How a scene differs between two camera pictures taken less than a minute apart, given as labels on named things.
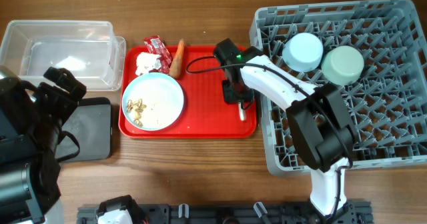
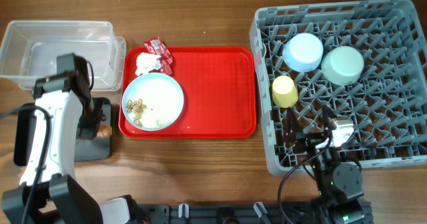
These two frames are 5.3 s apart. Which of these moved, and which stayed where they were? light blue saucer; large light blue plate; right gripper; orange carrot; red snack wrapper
Moved: right gripper; orange carrot
Stayed: light blue saucer; red snack wrapper; large light blue plate
